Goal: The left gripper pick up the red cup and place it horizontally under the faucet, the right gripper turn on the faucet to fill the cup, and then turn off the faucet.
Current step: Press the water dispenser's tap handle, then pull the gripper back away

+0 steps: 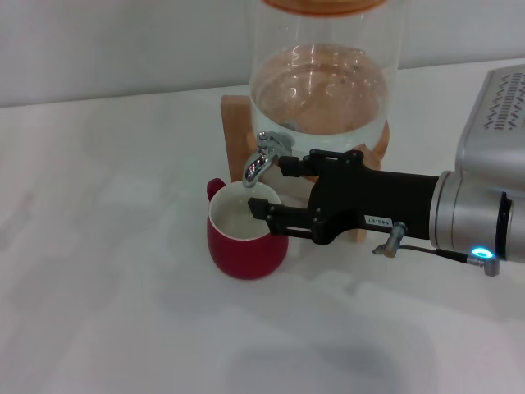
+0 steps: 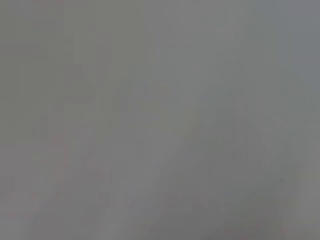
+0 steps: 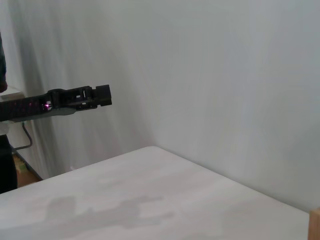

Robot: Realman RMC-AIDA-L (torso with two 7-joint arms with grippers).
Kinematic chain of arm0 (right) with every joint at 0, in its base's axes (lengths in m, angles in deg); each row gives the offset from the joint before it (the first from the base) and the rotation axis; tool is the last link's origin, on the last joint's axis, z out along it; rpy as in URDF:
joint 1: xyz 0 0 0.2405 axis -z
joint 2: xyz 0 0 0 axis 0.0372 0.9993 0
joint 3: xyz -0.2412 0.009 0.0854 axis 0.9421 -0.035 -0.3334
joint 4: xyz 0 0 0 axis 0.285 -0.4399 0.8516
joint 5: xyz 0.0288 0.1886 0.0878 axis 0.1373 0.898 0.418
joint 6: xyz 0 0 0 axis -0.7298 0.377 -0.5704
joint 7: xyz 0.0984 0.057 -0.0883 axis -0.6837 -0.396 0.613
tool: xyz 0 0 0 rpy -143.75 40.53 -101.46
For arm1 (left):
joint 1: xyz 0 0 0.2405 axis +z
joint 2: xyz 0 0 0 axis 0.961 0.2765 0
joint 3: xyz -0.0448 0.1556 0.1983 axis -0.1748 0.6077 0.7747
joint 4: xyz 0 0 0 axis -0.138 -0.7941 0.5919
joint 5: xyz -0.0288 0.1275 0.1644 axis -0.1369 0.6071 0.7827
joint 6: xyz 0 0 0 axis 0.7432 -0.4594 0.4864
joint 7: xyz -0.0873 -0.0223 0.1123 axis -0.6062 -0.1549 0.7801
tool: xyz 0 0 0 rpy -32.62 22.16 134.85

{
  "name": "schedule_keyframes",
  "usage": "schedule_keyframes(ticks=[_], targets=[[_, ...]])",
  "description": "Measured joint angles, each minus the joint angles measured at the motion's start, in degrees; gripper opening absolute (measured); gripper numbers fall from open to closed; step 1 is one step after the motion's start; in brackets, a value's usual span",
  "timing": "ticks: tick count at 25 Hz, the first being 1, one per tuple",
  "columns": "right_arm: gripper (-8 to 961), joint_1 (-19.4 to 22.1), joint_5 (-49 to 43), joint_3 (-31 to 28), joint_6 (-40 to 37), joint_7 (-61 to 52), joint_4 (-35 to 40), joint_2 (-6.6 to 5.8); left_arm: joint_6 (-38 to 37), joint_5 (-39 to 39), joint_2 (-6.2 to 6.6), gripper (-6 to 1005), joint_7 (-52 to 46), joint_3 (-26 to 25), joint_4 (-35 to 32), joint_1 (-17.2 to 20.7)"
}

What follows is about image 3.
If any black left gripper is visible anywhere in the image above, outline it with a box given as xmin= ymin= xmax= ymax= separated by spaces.
xmin=0 ymin=84 xmax=113 ymax=123

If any white background table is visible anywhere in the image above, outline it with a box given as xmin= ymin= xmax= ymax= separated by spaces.
xmin=0 ymin=90 xmax=25 ymax=101

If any yellow-green floor object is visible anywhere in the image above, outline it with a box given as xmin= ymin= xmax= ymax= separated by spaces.
xmin=13 ymin=154 xmax=28 ymax=174

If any person in dark clothes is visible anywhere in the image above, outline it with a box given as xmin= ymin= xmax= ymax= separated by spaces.
xmin=0 ymin=31 xmax=19 ymax=195

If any wooden dispenser stand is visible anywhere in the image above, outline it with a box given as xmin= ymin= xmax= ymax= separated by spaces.
xmin=309 ymin=206 xmax=320 ymax=240

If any grey hanging cable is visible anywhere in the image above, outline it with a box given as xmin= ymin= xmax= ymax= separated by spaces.
xmin=15 ymin=120 xmax=34 ymax=151

